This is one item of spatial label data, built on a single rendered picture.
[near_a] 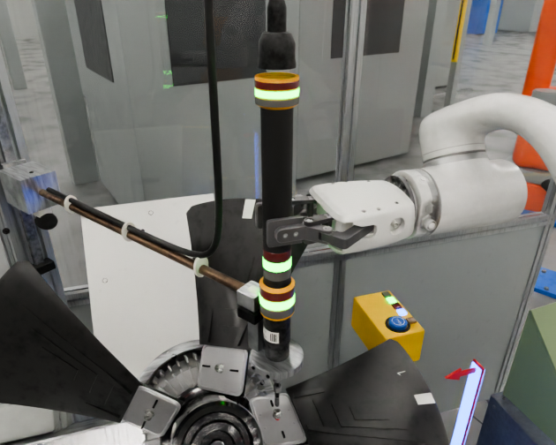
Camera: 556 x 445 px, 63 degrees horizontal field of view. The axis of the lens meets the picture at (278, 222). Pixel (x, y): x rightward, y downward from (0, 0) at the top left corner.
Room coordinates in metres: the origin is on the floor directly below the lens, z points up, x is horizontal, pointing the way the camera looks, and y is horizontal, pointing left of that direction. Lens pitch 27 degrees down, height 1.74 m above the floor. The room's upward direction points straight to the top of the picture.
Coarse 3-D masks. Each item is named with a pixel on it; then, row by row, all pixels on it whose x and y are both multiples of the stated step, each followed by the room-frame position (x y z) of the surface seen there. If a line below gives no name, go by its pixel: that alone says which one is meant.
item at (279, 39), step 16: (272, 0) 0.45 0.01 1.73; (272, 16) 0.45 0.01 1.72; (272, 32) 0.45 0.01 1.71; (288, 32) 0.45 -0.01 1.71; (272, 48) 0.44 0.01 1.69; (288, 48) 0.44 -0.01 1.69; (272, 64) 0.44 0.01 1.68; (288, 64) 0.44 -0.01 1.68; (288, 320) 0.44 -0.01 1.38; (272, 336) 0.44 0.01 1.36; (288, 336) 0.44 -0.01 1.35; (272, 352) 0.44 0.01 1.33; (288, 352) 0.45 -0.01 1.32
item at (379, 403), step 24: (360, 360) 0.57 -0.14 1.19; (384, 360) 0.57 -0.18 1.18; (408, 360) 0.58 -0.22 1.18; (312, 384) 0.52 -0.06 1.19; (336, 384) 0.52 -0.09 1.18; (360, 384) 0.53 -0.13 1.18; (384, 384) 0.53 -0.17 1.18; (408, 384) 0.53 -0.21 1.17; (312, 408) 0.47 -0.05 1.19; (336, 408) 0.48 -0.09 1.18; (360, 408) 0.48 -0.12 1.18; (384, 408) 0.48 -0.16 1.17; (408, 408) 0.49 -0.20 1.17; (432, 408) 0.50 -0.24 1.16; (312, 432) 0.43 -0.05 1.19; (336, 432) 0.44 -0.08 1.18; (360, 432) 0.44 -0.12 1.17; (384, 432) 0.45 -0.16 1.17; (408, 432) 0.46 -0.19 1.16; (432, 432) 0.46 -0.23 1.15
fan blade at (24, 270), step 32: (0, 288) 0.48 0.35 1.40; (32, 288) 0.47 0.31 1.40; (0, 320) 0.46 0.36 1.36; (32, 320) 0.46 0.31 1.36; (64, 320) 0.46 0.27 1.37; (0, 352) 0.45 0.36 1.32; (32, 352) 0.45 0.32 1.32; (64, 352) 0.45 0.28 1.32; (96, 352) 0.44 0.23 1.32; (0, 384) 0.45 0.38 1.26; (32, 384) 0.45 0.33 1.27; (64, 384) 0.44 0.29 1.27; (96, 384) 0.44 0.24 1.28; (128, 384) 0.43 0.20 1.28; (96, 416) 0.44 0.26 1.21
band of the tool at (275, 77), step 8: (264, 72) 0.47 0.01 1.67; (272, 72) 0.48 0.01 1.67; (280, 72) 0.48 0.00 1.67; (288, 72) 0.47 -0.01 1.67; (264, 80) 0.44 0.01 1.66; (272, 80) 0.43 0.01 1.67; (280, 80) 0.43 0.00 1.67; (288, 80) 0.44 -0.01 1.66; (296, 80) 0.44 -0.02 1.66; (256, 88) 0.45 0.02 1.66; (296, 88) 0.44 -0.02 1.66; (256, 96) 0.45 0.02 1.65
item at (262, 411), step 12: (264, 396) 0.49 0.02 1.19; (288, 396) 0.50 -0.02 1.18; (252, 408) 0.47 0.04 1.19; (264, 408) 0.47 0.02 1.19; (276, 408) 0.47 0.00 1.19; (288, 408) 0.48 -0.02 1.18; (264, 420) 0.45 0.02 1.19; (276, 420) 0.45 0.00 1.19; (288, 420) 0.45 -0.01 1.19; (264, 432) 0.43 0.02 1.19; (276, 432) 0.43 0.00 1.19; (288, 432) 0.43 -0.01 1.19; (300, 432) 0.44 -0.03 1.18; (264, 444) 0.41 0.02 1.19; (276, 444) 0.41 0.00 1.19; (288, 444) 0.41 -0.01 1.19
